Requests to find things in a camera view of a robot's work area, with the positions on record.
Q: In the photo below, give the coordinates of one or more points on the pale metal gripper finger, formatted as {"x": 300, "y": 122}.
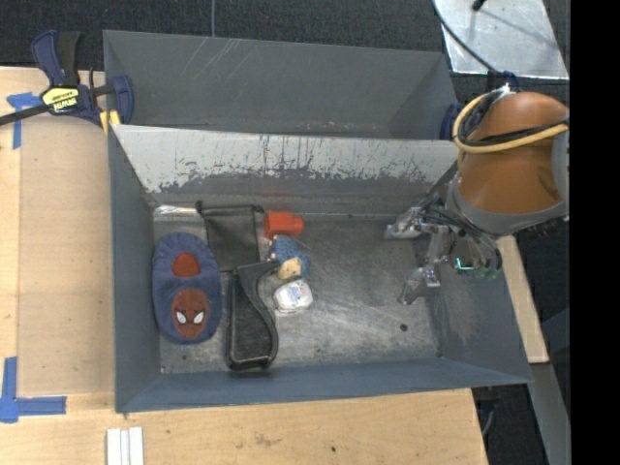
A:
{"x": 420, "y": 281}
{"x": 412, "y": 228}

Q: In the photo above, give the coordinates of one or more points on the grey metal bin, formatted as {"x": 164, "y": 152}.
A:
{"x": 358, "y": 303}

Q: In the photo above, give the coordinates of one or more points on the blue-dressed toy figure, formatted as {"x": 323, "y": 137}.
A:
{"x": 288, "y": 257}

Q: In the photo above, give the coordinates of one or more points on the white crumpled packet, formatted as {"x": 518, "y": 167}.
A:
{"x": 293, "y": 296}

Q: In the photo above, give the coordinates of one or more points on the red toy block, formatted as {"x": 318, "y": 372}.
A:
{"x": 282, "y": 223}

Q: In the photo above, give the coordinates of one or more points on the black mesh pouch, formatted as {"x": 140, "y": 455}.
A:
{"x": 232, "y": 238}

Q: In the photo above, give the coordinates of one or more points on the blue slipper with red face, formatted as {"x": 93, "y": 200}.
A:
{"x": 186, "y": 291}

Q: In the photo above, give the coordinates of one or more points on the clear plastic packet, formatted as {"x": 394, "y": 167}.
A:
{"x": 176, "y": 210}

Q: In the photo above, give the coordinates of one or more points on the pale wood board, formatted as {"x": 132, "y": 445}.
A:
{"x": 63, "y": 259}

